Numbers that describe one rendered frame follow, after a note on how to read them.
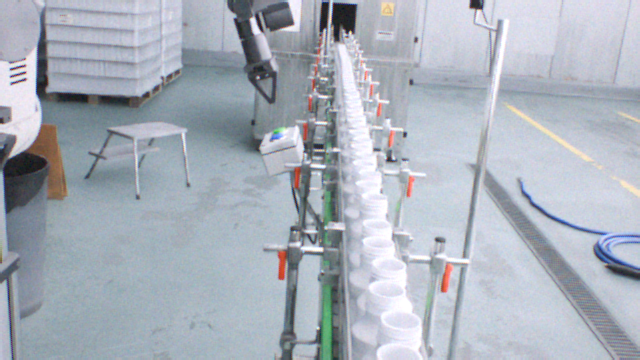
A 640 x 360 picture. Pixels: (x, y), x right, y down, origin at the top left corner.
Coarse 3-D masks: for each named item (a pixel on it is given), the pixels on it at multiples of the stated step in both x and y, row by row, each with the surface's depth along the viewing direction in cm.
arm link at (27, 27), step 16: (0, 0) 50; (16, 0) 52; (32, 0) 53; (0, 16) 51; (16, 16) 52; (32, 16) 53; (0, 32) 51; (16, 32) 52; (32, 32) 54; (0, 48) 51; (16, 48) 53; (32, 48) 54
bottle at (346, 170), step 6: (354, 144) 121; (360, 144) 121; (354, 150) 118; (360, 150) 118; (366, 150) 118; (348, 156) 120; (354, 156) 119; (348, 162) 120; (342, 168) 121; (348, 168) 119; (342, 174) 120; (348, 174) 119; (342, 180) 120; (342, 186) 120
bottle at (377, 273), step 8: (376, 264) 70; (384, 264) 71; (392, 264) 70; (400, 264) 70; (376, 272) 68; (384, 272) 67; (392, 272) 67; (400, 272) 68; (368, 280) 69; (376, 280) 68; (384, 280) 67; (392, 280) 67; (400, 280) 68; (360, 296) 71; (360, 304) 69; (408, 304) 69; (360, 312) 69
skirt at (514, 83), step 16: (192, 64) 1096; (208, 64) 1097; (224, 64) 1097; (240, 64) 1096; (416, 80) 1100; (432, 80) 1100; (448, 80) 1099; (464, 80) 1099; (480, 80) 1099; (512, 80) 1098; (528, 80) 1098; (544, 80) 1097; (560, 80) 1098; (592, 96) 1103; (608, 96) 1103; (624, 96) 1103
